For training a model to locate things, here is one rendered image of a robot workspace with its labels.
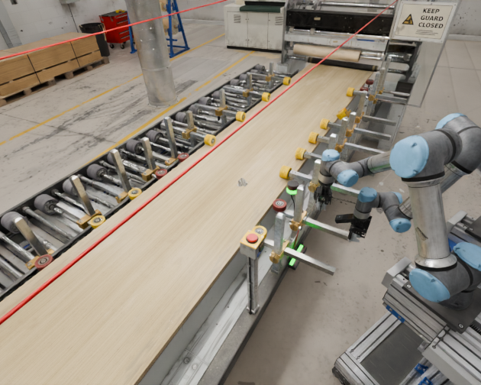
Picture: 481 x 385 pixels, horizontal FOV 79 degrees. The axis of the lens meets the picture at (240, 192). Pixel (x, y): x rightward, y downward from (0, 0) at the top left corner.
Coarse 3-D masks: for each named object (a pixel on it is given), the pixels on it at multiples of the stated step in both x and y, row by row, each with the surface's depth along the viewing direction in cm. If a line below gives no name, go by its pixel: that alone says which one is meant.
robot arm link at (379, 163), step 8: (440, 128) 91; (456, 136) 87; (456, 144) 86; (456, 152) 87; (360, 160) 129; (368, 160) 125; (376, 160) 120; (384, 160) 116; (368, 168) 125; (376, 168) 121; (384, 168) 118
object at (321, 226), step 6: (288, 210) 173; (288, 216) 171; (306, 222) 166; (312, 222) 164; (318, 222) 164; (318, 228) 164; (324, 228) 161; (330, 228) 160; (336, 228) 160; (336, 234) 159; (342, 234) 157; (348, 234) 157
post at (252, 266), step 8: (248, 264) 118; (256, 264) 119; (248, 272) 122; (256, 272) 122; (248, 280) 126; (256, 280) 126; (248, 288) 130; (256, 288) 130; (248, 296) 135; (256, 296) 135; (248, 304) 139; (256, 304) 139
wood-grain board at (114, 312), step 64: (256, 128) 242; (320, 128) 238; (192, 192) 181; (256, 192) 180; (64, 256) 147; (128, 256) 146; (192, 256) 144; (64, 320) 121; (128, 320) 120; (0, 384) 104; (64, 384) 103; (128, 384) 103
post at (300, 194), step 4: (300, 188) 149; (304, 188) 149; (296, 192) 152; (300, 192) 150; (304, 192) 152; (296, 196) 153; (300, 196) 152; (304, 196) 154; (296, 200) 155; (300, 200) 153; (296, 204) 156; (300, 204) 155; (296, 208) 158; (300, 208) 156; (296, 212) 160; (300, 212) 159; (296, 216) 161; (300, 216) 162; (296, 220) 163; (292, 232) 171; (296, 232) 169; (292, 236) 173
